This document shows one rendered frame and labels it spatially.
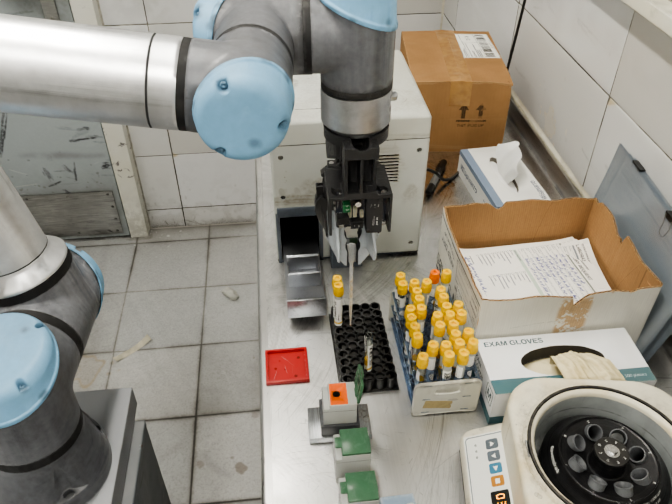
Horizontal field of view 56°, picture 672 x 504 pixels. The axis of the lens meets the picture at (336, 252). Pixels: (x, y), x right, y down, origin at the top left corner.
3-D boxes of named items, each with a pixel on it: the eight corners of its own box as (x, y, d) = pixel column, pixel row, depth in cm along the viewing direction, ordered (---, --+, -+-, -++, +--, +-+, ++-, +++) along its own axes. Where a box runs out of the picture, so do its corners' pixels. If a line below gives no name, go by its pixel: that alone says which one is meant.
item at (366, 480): (338, 500, 85) (338, 473, 81) (373, 497, 85) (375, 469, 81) (341, 529, 82) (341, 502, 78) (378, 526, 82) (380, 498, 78)
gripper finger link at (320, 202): (314, 237, 80) (316, 177, 74) (313, 229, 81) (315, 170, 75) (351, 236, 80) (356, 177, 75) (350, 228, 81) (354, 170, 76)
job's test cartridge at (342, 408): (322, 410, 94) (321, 383, 90) (353, 408, 95) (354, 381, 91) (324, 433, 91) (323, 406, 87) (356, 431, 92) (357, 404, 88)
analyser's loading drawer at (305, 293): (282, 243, 124) (281, 221, 121) (316, 240, 124) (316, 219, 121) (288, 318, 108) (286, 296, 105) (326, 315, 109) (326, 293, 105)
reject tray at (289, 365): (265, 353, 105) (265, 349, 104) (306, 349, 105) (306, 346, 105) (266, 386, 100) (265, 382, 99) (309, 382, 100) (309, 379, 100)
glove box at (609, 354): (469, 369, 102) (477, 327, 96) (611, 357, 104) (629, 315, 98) (491, 435, 93) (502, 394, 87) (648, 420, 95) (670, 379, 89)
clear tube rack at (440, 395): (388, 318, 111) (390, 288, 106) (444, 314, 112) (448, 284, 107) (411, 416, 95) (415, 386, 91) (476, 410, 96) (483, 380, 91)
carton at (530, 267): (432, 268, 121) (440, 203, 112) (577, 257, 124) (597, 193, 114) (466, 368, 102) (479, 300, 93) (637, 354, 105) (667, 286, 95)
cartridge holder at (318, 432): (307, 413, 96) (306, 398, 93) (367, 409, 96) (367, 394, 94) (309, 444, 92) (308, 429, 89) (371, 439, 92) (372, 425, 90)
